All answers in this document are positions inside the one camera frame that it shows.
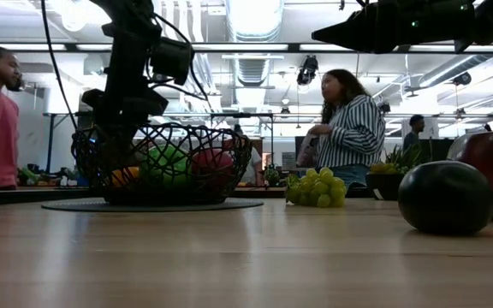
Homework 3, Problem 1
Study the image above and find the black background workbench frame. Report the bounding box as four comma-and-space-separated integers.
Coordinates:
43, 111, 276, 172

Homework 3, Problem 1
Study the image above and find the orange mango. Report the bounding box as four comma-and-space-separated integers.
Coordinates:
110, 165, 141, 188

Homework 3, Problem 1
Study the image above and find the small background potted plant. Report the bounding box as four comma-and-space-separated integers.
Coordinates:
263, 164, 282, 189

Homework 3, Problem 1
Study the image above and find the bright red apple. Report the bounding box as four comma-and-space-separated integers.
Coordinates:
191, 148, 235, 189

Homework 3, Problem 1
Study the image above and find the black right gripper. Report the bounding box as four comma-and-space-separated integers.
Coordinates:
312, 0, 478, 55

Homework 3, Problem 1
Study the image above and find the black wire basket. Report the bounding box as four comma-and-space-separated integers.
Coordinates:
70, 122, 254, 205

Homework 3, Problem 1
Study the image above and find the silver ceiling duct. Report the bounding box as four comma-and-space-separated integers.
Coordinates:
224, 0, 285, 86

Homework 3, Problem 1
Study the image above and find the green apple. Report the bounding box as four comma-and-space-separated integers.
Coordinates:
140, 145, 192, 189

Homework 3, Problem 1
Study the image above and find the green grape bunch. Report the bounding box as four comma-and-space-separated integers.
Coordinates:
286, 167, 348, 209

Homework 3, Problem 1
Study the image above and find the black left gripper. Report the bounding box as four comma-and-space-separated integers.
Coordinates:
81, 42, 169, 172

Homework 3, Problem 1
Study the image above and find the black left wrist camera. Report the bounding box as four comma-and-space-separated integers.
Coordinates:
150, 36, 195, 86

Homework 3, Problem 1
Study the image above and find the grey round mat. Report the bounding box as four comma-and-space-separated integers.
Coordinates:
40, 196, 264, 214

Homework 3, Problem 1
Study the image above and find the black plum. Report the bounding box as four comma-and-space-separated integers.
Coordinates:
397, 160, 493, 235

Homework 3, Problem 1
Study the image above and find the potted succulent plant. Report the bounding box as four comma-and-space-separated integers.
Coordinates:
365, 144, 423, 201

